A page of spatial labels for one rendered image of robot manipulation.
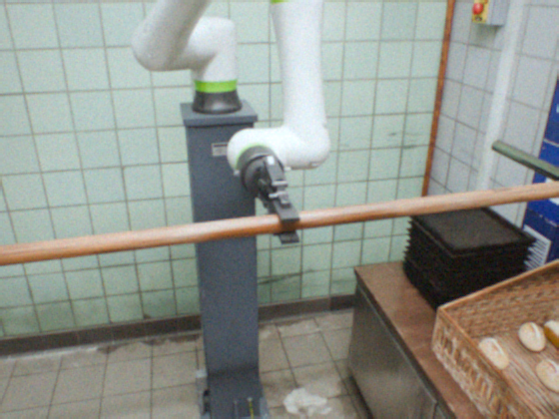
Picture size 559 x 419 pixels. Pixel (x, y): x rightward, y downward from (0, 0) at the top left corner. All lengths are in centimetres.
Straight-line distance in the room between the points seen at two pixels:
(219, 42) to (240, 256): 65
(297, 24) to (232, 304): 94
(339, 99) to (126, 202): 99
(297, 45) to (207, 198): 57
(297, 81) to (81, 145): 115
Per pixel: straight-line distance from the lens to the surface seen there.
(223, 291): 157
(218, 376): 180
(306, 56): 104
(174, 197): 205
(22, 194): 211
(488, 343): 146
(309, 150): 105
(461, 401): 136
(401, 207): 81
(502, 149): 129
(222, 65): 133
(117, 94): 193
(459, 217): 168
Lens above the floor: 152
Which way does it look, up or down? 25 degrees down
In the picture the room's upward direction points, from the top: straight up
